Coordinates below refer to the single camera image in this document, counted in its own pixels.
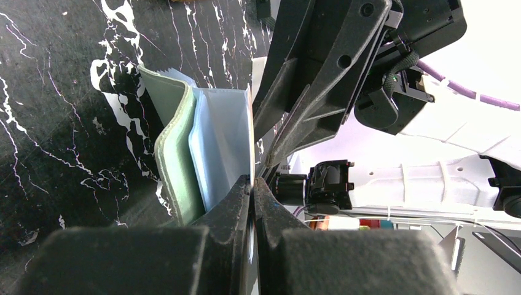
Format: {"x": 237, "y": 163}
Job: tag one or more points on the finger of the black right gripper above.
{"x": 289, "y": 68}

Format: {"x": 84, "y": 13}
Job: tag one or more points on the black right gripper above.
{"x": 348, "y": 37}

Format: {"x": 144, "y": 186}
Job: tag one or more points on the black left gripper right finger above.
{"x": 295, "y": 259}

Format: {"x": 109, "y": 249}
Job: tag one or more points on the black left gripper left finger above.
{"x": 210, "y": 256}

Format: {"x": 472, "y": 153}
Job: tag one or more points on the mint green card holder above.
{"x": 206, "y": 143}

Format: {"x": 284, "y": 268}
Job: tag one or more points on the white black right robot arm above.
{"x": 488, "y": 178}

